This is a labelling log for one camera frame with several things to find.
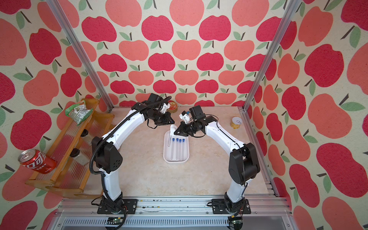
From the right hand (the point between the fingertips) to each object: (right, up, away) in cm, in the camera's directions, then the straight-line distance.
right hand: (175, 135), depth 82 cm
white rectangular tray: (-6, -11, +11) cm, 17 cm away
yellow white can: (+44, +7, +23) cm, 50 cm away
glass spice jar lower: (-46, -9, -13) cm, 49 cm away
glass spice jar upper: (-47, 0, -7) cm, 48 cm away
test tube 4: (+2, -11, +14) cm, 18 cm away
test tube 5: (+4, -11, +14) cm, 18 cm away
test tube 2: (-3, -10, +14) cm, 18 cm away
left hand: (0, +7, +2) cm, 7 cm away
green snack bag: (-50, +13, -8) cm, 52 cm away
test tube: (-3, -2, 0) cm, 4 cm away
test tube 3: (0, -10, +14) cm, 18 cm away
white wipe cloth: (-1, +4, +2) cm, 5 cm away
